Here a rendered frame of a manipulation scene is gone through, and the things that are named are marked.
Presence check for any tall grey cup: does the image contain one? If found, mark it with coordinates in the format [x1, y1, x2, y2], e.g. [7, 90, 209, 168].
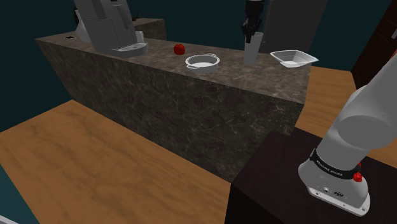
[243, 31, 265, 66]

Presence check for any white square bowl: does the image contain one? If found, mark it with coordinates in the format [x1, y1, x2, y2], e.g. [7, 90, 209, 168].
[269, 49, 319, 69]

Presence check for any dark wooden cabinet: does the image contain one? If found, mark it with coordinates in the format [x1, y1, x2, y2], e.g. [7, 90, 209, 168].
[351, 0, 397, 92]

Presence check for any grey coffee machine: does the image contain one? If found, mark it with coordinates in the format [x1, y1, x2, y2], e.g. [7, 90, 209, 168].
[73, 0, 149, 59]

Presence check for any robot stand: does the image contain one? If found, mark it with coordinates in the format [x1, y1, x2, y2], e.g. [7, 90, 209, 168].
[224, 127, 397, 224]

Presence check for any white pot with handles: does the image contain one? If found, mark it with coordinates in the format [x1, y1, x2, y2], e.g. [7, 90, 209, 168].
[185, 53, 221, 74]

